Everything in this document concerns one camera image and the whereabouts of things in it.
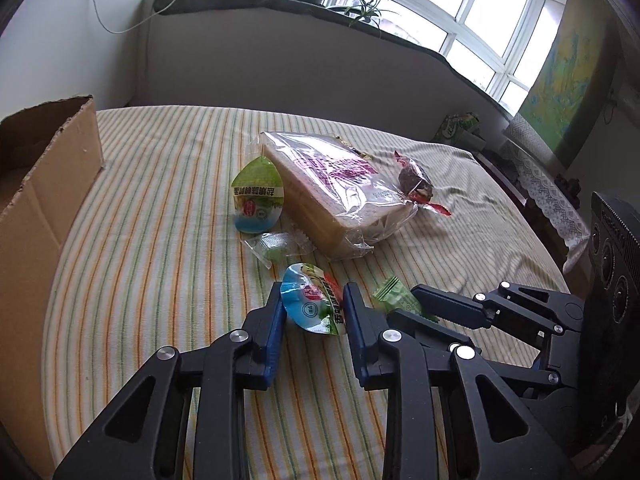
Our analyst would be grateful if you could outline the white lace cloth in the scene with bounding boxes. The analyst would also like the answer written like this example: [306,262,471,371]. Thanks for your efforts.
[501,112,592,264]

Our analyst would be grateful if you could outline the white-framed window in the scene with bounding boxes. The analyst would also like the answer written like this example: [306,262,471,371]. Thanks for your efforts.
[184,0,574,117]

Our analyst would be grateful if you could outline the dark snack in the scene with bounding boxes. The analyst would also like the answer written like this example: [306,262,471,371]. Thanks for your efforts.
[393,149,453,217]

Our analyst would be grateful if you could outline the blue round snack packet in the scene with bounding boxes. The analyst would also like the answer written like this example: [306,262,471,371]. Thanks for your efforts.
[279,262,349,336]

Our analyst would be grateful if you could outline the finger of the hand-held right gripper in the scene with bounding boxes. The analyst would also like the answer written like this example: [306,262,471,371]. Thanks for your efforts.
[410,281,585,336]
[387,309,568,388]

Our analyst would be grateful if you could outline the green candy packet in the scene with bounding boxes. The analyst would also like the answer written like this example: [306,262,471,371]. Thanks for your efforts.
[371,276,436,322]

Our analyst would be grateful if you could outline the wall map poster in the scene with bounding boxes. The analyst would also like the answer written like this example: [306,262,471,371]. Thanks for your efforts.
[516,0,619,169]

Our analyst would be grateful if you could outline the green paper bag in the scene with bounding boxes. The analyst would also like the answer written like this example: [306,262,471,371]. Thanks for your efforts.
[430,111,489,150]

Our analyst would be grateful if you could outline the small spider plant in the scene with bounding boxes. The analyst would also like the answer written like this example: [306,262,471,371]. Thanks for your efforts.
[326,0,402,32]

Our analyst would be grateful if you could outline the brown cardboard box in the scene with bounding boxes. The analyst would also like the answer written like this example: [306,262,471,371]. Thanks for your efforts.
[0,94,105,462]

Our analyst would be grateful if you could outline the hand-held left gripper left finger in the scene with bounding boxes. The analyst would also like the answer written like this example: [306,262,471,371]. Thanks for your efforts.
[52,281,289,480]

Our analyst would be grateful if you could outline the green leaf-shaped snack packet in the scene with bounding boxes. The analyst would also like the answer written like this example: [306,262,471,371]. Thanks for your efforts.
[232,155,286,234]

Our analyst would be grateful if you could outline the clear-wrapped green candy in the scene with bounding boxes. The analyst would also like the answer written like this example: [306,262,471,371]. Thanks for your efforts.
[241,231,312,267]

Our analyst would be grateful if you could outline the white cable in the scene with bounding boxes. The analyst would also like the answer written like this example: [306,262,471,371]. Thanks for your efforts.
[92,0,187,35]

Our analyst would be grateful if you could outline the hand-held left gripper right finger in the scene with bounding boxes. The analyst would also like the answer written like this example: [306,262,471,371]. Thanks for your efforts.
[341,282,546,480]

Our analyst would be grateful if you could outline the sliced bread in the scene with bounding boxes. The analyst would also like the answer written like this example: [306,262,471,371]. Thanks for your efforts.
[248,130,419,261]

